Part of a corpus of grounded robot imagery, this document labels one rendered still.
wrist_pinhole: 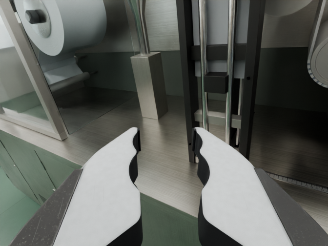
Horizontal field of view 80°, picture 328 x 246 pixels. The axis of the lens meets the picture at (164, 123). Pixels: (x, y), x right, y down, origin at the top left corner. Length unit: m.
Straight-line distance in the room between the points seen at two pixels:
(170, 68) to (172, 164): 0.59
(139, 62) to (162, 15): 0.31
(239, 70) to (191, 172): 0.30
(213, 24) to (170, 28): 0.56
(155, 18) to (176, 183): 0.77
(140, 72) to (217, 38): 0.43
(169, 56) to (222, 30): 0.61
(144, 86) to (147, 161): 0.33
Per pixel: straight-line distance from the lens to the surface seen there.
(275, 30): 0.88
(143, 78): 0.82
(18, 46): 0.82
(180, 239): 0.68
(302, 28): 0.88
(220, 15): 0.47
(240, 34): 0.46
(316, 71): 0.56
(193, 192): 0.53
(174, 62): 1.04
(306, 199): 0.57
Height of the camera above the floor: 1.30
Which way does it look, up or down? 29 degrees down
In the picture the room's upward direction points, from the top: 8 degrees counter-clockwise
